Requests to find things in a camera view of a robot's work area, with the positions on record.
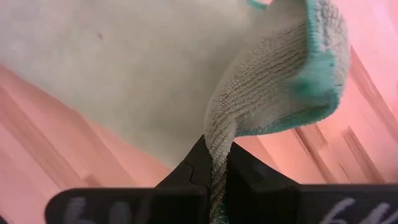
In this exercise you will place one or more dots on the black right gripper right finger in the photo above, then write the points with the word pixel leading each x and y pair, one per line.
pixel 258 193

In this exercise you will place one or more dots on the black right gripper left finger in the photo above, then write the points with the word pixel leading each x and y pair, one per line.
pixel 183 199

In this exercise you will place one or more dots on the green microfiber towel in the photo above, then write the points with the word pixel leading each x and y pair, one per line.
pixel 140 68

